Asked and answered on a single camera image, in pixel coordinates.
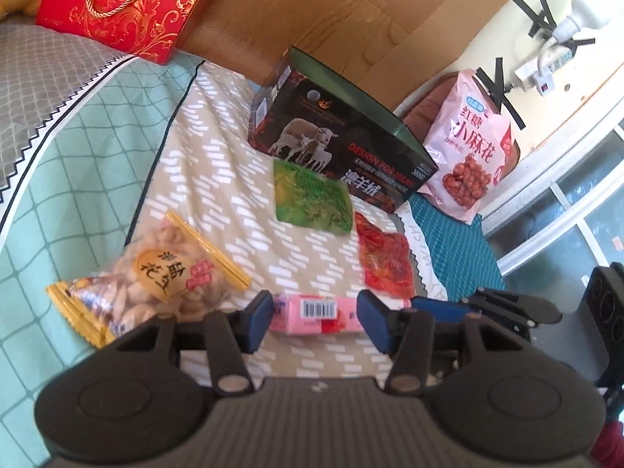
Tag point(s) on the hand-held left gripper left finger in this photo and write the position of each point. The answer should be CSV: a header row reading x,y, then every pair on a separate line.
x,y
258,322

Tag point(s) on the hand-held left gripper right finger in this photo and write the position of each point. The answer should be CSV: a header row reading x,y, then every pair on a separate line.
x,y
373,321

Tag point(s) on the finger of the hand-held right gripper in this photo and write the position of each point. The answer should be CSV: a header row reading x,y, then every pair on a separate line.
x,y
438,308

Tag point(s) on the pink snack bar packet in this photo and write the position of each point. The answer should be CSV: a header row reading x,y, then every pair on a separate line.
x,y
317,314

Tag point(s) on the red snack packet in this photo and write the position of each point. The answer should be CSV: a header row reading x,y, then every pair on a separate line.
x,y
385,256

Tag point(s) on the clear peanut bag gold edges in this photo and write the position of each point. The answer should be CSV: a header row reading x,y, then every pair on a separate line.
x,y
161,278

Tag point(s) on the green snack packet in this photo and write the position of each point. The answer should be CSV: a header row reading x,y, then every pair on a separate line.
x,y
312,197

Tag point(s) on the black sheep print box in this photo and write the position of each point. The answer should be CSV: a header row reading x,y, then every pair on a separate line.
x,y
341,141

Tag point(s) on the large pink snack bag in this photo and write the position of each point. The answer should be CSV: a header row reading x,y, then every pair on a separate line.
x,y
470,146

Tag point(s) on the patchwork bed sheet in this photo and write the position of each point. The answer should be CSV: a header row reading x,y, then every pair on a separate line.
x,y
97,165

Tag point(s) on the white plug adapter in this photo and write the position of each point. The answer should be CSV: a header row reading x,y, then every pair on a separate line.
x,y
534,78

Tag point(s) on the white power strip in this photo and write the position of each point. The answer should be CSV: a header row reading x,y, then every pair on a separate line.
x,y
555,61

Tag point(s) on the brown wooden headboard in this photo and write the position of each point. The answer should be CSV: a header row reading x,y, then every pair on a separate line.
x,y
351,14

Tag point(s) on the red gold gift bag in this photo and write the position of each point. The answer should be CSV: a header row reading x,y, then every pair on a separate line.
x,y
131,5

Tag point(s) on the white window frame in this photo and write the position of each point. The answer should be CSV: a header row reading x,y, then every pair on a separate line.
x,y
546,190

